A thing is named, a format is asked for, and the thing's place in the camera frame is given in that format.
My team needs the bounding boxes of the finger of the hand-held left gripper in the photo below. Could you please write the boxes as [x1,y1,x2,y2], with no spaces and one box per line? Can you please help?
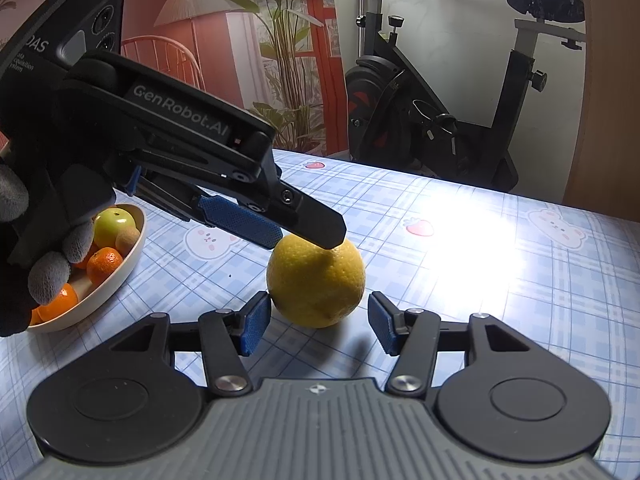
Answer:
[127,172,284,251]
[124,134,347,251]

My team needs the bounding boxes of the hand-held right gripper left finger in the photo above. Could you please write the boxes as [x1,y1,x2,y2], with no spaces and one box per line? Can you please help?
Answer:
[106,290,273,397]

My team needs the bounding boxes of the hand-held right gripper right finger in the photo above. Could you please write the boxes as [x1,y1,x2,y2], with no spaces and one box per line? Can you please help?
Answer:
[367,291,534,396]

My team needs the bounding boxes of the yellow lemon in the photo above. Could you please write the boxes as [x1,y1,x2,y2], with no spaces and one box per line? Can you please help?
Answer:
[266,235,366,329]

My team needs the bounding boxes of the beige bowl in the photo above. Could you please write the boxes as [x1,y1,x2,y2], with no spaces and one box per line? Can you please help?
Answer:
[27,203,147,334]

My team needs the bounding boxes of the person's left hand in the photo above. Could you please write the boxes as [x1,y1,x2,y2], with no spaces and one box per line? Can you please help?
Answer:
[0,156,117,339]

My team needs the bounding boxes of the blue checked tablecloth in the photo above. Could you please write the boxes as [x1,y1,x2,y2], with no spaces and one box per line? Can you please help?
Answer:
[0,149,640,461]

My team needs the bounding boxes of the brown kiwi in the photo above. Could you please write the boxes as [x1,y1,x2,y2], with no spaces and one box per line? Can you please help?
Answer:
[115,226,141,257]

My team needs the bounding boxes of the green apple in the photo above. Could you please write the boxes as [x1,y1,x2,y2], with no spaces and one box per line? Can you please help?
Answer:
[93,208,138,250]

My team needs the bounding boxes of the black exercise bike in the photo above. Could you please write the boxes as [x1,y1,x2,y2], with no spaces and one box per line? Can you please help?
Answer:
[325,0,587,193]

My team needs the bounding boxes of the brown wooden door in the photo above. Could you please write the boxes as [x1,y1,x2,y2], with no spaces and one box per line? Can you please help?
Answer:
[564,0,640,221]

